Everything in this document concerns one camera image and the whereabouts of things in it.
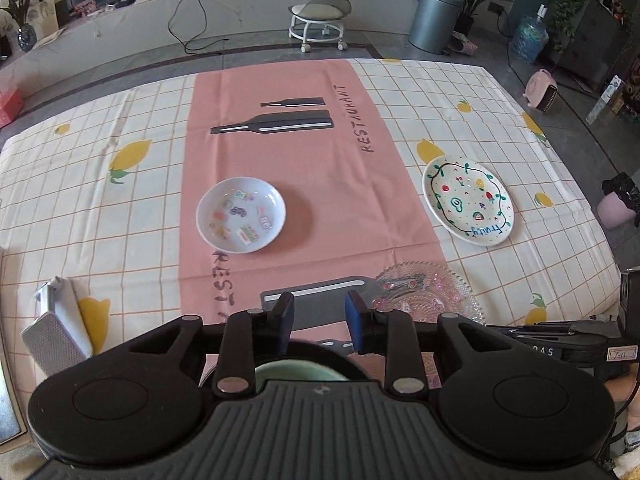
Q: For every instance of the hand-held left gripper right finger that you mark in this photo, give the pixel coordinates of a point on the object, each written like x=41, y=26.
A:
x=356, y=322

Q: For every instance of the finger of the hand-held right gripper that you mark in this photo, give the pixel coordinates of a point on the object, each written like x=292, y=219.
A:
x=530, y=330

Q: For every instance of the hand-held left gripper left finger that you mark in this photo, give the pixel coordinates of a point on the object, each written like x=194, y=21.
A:
x=285, y=321

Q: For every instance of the green bowl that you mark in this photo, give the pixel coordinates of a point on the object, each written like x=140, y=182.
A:
x=300, y=374

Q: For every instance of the clear glass plate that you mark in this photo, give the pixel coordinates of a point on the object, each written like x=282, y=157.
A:
x=430, y=290

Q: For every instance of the lavender sticker plate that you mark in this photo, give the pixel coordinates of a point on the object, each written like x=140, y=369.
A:
x=242, y=215

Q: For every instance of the white painted plate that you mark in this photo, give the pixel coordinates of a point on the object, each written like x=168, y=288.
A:
x=467, y=200

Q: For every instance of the person's right forearm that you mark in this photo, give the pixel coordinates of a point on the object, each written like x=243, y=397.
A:
x=625, y=391

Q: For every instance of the pink placemat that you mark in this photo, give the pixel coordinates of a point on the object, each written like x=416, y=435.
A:
x=330, y=200

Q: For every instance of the pink bin with black bag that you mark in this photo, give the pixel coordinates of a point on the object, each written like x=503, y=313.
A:
x=617, y=210

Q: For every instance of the white tissue box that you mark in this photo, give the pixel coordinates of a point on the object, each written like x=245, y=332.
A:
x=55, y=330

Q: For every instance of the pink heater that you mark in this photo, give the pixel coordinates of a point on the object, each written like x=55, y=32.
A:
x=540, y=90

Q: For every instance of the blue water bottle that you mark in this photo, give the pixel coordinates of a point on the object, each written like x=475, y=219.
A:
x=530, y=37

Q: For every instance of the white rolling stool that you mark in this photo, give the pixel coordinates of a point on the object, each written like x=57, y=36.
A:
x=320, y=17

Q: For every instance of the grey trash can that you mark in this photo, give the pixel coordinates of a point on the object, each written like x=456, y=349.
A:
x=434, y=20

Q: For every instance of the white marble tv cabinet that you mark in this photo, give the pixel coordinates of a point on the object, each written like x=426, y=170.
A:
x=240, y=5

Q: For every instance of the pink storage box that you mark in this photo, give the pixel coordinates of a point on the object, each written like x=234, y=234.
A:
x=10, y=107

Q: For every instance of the blue vase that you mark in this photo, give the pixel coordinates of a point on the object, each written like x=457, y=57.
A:
x=26, y=39

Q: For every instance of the sketch picture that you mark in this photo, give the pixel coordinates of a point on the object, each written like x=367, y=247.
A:
x=45, y=17

